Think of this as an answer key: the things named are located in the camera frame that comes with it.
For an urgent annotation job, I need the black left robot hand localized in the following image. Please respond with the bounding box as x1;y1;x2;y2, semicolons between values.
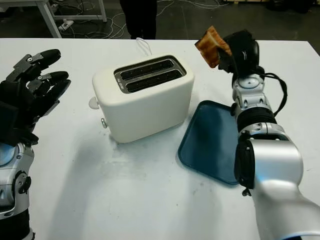
0;48;72;146

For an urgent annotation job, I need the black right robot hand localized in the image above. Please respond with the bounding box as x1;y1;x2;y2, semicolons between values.
217;29;257;74

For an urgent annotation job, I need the brown toast slice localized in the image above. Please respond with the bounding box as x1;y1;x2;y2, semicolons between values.
194;25;232;68

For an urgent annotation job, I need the person in dark trousers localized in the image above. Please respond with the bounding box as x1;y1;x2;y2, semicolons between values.
119;0;158;40

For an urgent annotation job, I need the cream two-slot toaster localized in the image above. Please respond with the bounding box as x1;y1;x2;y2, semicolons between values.
88;52;195;144

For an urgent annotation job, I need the black bag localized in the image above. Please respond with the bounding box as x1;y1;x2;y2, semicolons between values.
264;0;313;13

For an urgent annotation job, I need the white power strip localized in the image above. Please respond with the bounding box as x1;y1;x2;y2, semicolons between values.
58;20;75;31

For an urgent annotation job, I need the dark blue plastic tray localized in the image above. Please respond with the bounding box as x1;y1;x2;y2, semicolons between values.
177;100;242;185

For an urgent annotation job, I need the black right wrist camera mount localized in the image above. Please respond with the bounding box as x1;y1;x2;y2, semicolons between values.
231;37;261;76

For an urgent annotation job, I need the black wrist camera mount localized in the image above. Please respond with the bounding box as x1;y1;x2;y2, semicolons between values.
0;101;20;145
231;37;261;76

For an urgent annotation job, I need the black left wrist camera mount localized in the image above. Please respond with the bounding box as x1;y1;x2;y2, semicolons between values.
0;101;20;145

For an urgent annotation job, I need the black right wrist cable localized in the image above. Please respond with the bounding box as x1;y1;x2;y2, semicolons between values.
259;72;288;116

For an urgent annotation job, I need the white metal table frame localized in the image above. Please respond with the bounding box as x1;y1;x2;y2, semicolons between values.
0;0;108;38

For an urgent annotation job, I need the white toaster power cord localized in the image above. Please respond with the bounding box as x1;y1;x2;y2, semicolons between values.
136;37;152;57

